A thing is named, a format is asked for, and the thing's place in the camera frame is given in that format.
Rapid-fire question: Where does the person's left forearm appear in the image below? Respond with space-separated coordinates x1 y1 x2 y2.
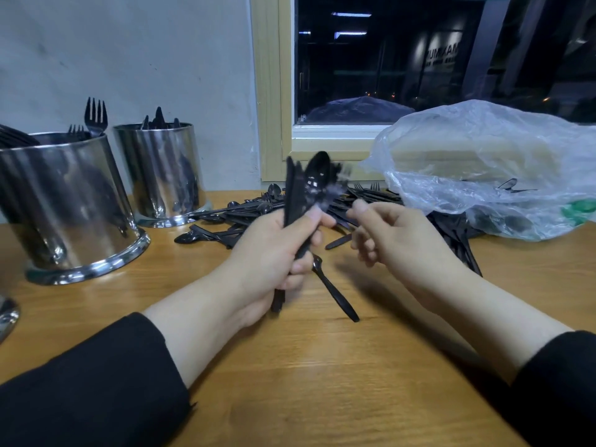
0 284 262 447

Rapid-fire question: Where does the clear plastic bag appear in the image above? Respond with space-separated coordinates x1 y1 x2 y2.
363 99 596 242

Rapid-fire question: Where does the lone black plastic knife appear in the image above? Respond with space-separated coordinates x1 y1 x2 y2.
302 150 336 215

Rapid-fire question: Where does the pile of black plastic cutlery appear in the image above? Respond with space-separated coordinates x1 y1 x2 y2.
174 179 485 276

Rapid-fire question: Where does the dark parked car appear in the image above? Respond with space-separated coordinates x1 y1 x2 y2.
300 96 415 125

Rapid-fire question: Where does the person's right forearm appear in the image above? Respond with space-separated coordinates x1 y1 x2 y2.
433 265 596 447

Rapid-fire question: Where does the person's left hand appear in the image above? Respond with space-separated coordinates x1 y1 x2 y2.
219 204 337 327

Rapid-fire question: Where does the person's right hand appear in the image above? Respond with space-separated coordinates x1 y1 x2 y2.
346 198 467 296

